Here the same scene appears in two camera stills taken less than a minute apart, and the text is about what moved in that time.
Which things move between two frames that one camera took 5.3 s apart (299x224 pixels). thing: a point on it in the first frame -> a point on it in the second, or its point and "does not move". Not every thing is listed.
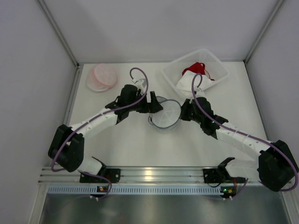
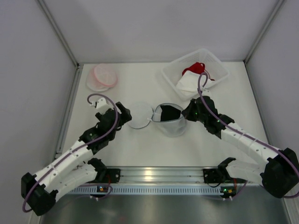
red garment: x=197 y=67 does not move
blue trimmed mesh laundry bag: x=169 y=115 -> x=140 y=115
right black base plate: x=213 y=175 does not move
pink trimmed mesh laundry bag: x=101 y=77 does not move
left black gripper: x=145 y=105 -> x=120 y=113
